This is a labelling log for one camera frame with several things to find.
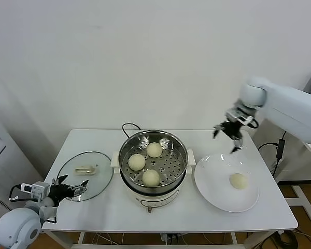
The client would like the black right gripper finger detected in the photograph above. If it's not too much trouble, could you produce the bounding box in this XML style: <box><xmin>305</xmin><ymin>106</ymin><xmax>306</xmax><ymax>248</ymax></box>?
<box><xmin>213</xmin><ymin>124</ymin><xmax>225</xmax><ymax>139</ymax></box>
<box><xmin>230</xmin><ymin>139</ymin><xmax>244</xmax><ymax>155</ymax></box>

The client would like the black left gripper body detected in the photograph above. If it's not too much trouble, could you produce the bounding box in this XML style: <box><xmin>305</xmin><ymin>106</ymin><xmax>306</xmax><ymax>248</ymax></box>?
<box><xmin>47</xmin><ymin>183</ymin><xmax>76</xmax><ymax>207</ymax></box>

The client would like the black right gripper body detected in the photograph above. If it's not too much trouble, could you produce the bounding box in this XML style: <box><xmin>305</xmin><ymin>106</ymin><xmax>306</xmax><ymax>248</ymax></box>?
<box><xmin>221</xmin><ymin>119</ymin><xmax>243</xmax><ymax>141</ymax></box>

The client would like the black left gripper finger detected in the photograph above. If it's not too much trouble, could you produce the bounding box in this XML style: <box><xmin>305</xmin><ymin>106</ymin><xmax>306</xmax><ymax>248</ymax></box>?
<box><xmin>51</xmin><ymin>174</ymin><xmax>68</xmax><ymax>186</ymax></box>
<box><xmin>68</xmin><ymin>179</ymin><xmax>90</xmax><ymax>199</ymax></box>

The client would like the glass lid with cream handle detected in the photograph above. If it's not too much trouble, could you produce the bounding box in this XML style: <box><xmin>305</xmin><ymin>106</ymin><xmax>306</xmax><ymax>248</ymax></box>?
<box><xmin>56</xmin><ymin>151</ymin><xmax>114</xmax><ymax>202</ymax></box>

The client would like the white steamed baozi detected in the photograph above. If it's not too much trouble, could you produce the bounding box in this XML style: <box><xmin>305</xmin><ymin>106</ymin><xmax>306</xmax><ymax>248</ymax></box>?
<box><xmin>128</xmin><ymin>154</ymin><xmax>146</xmax><ymax>172</ymax></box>
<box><xmin>229</xmin><ymin>173</ymin><xmax>249</xmax><ymax>190</ymax></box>
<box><xmin>142</xmin><ymin>169</ymin><xmax>161</xmax><ymax>187</ymax></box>
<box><xmin>147</xmin><ymin>142</ymin><xmax>163</xmax><ymax>158</ymax></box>

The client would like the perforated steel steamer basket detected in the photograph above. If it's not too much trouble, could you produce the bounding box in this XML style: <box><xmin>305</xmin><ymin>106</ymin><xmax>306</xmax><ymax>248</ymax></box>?
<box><xmin>111</xmin><ymin>130</ymin><xmax>197</xmax><ymax>192</ymax></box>

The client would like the black laptop power adapter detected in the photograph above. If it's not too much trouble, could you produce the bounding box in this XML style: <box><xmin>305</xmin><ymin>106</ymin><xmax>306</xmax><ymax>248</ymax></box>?
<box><xmin>257</xmin><ymin>131</ymin><xmax>287</xmax><ymax>178</ymax></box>

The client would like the large white plate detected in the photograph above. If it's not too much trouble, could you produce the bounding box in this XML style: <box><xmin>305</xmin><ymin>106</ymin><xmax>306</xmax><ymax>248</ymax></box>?
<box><xmin>193</xmin><ymin>154</ymin><xmax>260</xmax><ymax>213</ymax></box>

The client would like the white metal cabinet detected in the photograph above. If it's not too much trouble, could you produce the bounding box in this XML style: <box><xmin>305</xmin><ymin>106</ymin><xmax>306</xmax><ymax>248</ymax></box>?
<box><xmin>0</xmin><ymin>111</ymin><xmax>45</xmax><ymax>226</ymax></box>

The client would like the white side desk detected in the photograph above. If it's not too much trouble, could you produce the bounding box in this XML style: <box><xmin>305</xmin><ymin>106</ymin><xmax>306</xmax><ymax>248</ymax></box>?
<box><xmin>252</xmin><ymin>114</ymin><xmax>311</xmax><ymax>223</ymax></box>

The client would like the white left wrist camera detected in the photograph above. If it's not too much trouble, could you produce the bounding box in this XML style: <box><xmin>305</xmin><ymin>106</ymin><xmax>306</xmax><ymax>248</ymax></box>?
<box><xmin>20</xmin><ymin>181</ymin><xmax>50</xmax><ymax>202</ymax></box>

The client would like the white table frame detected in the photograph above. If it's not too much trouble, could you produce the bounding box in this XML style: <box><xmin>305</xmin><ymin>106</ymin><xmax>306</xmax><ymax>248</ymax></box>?
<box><xmin>45</xmin><ymin>229</ymin><xmax>275</xmax><ymax>249</ymax></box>

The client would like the black left wrist camera cable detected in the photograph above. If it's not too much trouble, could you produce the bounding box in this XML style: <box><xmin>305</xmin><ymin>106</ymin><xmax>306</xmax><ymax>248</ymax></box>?
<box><xmin>9</xmin><ymin>184</ymin><xmax>23</xmax><ymax>202</ymax></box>

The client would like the thin white cable bundle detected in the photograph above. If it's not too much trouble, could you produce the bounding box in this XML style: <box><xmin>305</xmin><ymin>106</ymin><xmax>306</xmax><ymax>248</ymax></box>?
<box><xmin>93</xmin><ymin>232</ymin><xmax>135</xmax><ymax>246</ymax></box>
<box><xmin>202</xmin><ymin>232</ymin><xmax>235</xmax><ymax>244</ymax></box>

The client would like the black cooker power cable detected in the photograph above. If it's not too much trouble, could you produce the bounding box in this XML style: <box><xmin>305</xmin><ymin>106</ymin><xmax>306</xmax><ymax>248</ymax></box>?
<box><xmin>122</xmin><ymin>123</ymin><xmax>143</xmax><ymax>140</ymax></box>

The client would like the black floor cable bundle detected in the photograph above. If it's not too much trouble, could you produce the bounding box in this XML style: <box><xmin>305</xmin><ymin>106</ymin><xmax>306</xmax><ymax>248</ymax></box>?
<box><xmin>273</xmin><ymin>229</ymin><xmax>301</xmax><ymax>249</ymax></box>

